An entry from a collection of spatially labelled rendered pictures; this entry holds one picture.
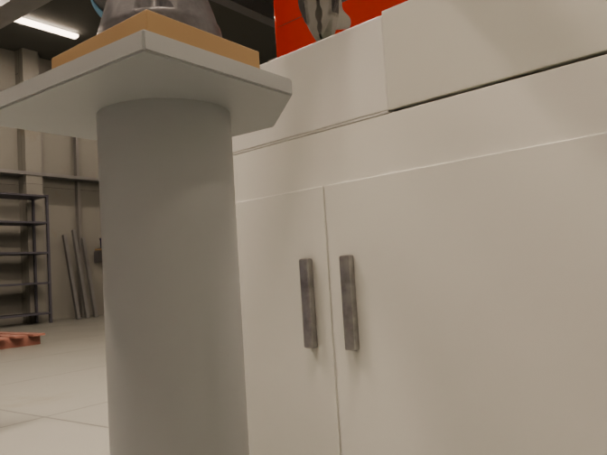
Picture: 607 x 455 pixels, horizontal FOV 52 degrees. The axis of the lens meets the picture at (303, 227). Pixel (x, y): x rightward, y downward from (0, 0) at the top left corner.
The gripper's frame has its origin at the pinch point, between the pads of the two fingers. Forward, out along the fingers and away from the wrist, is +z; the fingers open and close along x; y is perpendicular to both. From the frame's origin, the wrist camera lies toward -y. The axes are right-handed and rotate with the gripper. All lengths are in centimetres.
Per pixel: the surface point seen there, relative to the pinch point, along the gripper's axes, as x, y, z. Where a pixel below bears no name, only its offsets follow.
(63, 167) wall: 1059, 451, -185
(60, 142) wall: 1058, 445, -233
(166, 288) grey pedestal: -8, -38, 39
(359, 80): -10.3, -4.1, 10.4
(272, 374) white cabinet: 12, -4, 55
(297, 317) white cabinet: 5.4, -4.4, 45.2
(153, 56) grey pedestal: -19, -45, 18
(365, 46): -11.7, -4.0, 5.6
